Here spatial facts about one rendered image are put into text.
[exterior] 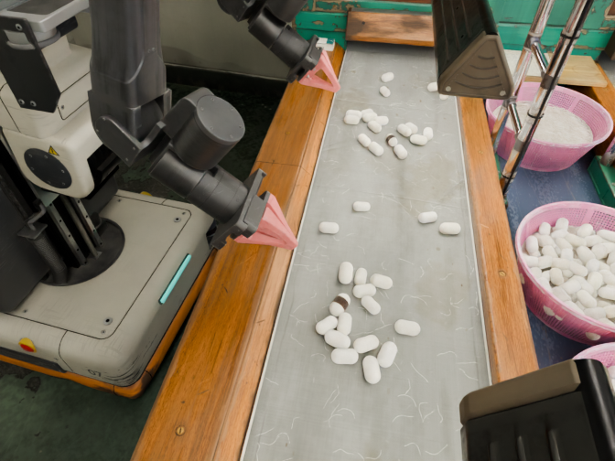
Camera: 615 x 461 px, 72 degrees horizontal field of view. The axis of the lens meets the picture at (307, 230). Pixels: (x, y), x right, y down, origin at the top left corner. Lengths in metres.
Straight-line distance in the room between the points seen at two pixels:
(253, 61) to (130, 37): 2.13
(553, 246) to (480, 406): 0.61
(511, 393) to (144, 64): 0.42
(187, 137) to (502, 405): 0.37
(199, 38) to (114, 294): 1.71
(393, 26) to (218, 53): 1.54
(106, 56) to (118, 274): 0.96
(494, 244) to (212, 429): 0.50
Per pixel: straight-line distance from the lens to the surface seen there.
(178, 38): 2.74
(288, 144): 0.90
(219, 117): 0.47
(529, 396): 0.24
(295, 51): 0.86
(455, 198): 0.86
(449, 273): 0.73
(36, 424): 1.57
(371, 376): 0.59
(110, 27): 0.48
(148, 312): 1.29
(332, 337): 0.60
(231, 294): 0.64
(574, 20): 0.76
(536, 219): 0.85
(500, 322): 0.67
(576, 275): 0.82
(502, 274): 0.72
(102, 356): 1.26
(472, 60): 0.51
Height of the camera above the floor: 1.29
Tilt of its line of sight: 47 degrees down
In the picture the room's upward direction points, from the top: straight up
